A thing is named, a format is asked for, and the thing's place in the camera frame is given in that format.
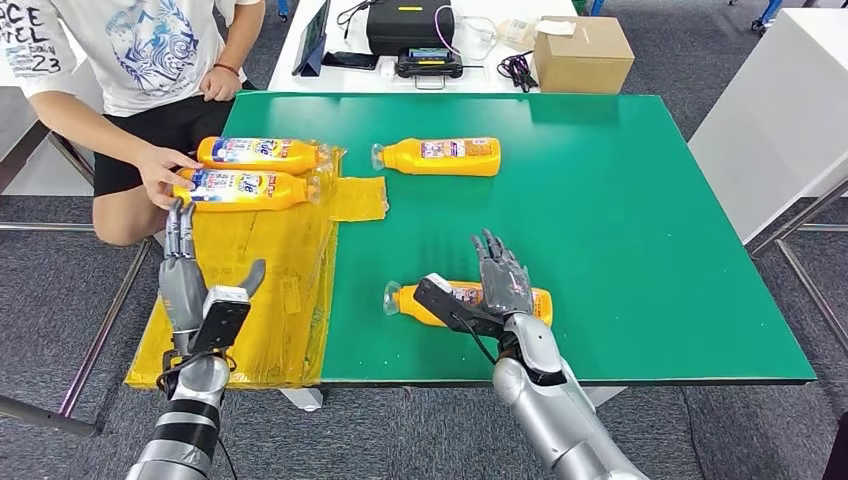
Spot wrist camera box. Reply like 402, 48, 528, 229
412, 272, 508, 339
187, 286, 253, 357

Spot white cable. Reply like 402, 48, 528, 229
434, 5, 501, 62

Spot black coiled cable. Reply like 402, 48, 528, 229
496, 51, 541, 94

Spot person's right hand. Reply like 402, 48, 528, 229
135, 144, 203, 212

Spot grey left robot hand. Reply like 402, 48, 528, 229
158, 198, 268, 333

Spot orange detergent bottle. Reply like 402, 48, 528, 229
382, 280, 554, 329
370, 137, 503, 178
173, 168, 323, 214
195, 136, 333, 176

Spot white plastic packet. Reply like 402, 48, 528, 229
496, 18, 538, 53

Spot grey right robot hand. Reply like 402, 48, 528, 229
470, 229, 535, 318

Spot white table with metal legs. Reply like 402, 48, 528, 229
686, 6, 848, 356

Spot white desk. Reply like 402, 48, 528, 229
268, 0, 578, 95

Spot tablet in blue cover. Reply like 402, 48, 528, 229
292, 0, 333, 77

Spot brown cardboard box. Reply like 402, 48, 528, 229
533, 15, 636, 95

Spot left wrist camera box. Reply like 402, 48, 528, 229
187, 286, 253, 357

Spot person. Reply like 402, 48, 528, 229
0, 0, 268, 248

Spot black smartphone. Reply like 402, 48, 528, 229
322, 50, 381, 72

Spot black handheld controller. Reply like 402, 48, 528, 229
396, 47, 485, 91

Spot black carrying case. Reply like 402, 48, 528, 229
366, 0, 457, 57

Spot steel frame table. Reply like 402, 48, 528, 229
0, 86, 167, 439

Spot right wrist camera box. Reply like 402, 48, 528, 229
412, 272, 508, 339

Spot person's left hand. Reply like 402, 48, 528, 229
198, 64, 243, 104

